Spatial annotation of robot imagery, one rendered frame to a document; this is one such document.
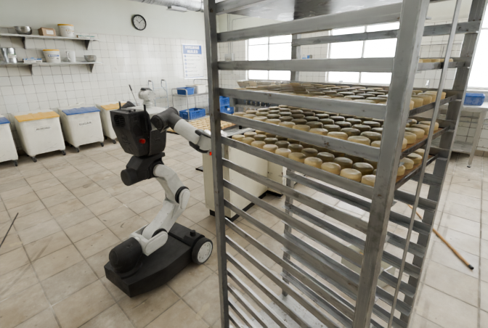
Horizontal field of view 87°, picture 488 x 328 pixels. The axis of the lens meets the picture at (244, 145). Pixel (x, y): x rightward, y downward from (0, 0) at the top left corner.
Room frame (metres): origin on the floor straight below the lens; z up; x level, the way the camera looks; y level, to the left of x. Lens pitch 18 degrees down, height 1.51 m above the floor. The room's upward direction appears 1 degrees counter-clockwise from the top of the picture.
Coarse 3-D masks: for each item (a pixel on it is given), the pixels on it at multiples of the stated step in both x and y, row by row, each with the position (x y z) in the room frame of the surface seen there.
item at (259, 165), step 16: (240, 128) 2.63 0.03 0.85; (224, 144) 2.17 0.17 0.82; (208, 160) 2.29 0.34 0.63; (240, 160) 2.28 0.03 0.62; (256, 160) 2.51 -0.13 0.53; (208, 176) 2.29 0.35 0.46; (224, 176) 2.18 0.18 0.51; (240, 176) 2.28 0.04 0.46; (208, 192) 2.30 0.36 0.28; (224, 192) 2.18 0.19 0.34; (256, 192) 2.51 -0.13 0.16; (208, 208) 2.31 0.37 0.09; (224, 208) 2.19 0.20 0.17; (240, 208) 2.28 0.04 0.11
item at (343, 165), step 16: (256, 144) 0.84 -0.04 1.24; (272, 144) 0.84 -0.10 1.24; (288, 144) 0.84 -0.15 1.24; (304, 144) 0.84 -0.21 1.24; (304, 160) 0.69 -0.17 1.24; (320, 160) 0.68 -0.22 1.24; (336, 160) 0.68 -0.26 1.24; (352, 160) 0.70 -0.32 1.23; (368, 160) 0.68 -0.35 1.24; (400, 160) 0.67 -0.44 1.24; (416, 160) 0.69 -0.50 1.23; (352, 176) 0.58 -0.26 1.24; (368, 176) 0.57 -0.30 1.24; (400, 176) 0.61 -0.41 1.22
